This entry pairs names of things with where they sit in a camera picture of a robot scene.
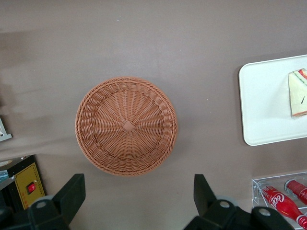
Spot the black food warmer machine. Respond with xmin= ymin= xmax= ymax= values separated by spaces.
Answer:
xmin=0 ymin=154 xmax=47 ymax=214

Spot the red cola bottle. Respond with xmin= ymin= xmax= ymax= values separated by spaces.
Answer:
xmin=260 ymin=184 xmax=307 ymax=229
xmin=284 ymin=179 xmax=307 ymax=206

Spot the clear acrylic bottle rack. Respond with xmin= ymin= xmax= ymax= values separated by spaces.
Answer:
xmin=251 ymin=171 xmax=307 ymax=230

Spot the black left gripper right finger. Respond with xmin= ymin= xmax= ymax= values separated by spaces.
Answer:
xmin=184 ymin=173 xmax=251 ymax=230

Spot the cream rectangular tray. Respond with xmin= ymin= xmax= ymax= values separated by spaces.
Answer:
xmin=238 ymin=54 xmax=307 ymax=147

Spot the brown round wicker basket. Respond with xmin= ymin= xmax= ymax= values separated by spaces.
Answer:
xmin=75 ymin=76 xmax=179 ymax=177

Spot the triangular sandwich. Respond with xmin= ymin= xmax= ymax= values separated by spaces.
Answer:
xmin=287 ymin=68 xmax=307 ymax=119

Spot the white bread tray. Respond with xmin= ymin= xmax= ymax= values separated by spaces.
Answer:
xmin=0 ymin=116 xmax=13 ymax=142

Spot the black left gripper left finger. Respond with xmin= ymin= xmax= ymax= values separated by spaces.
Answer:
xmin=14 ymin=173 xmax=86 ymax=230

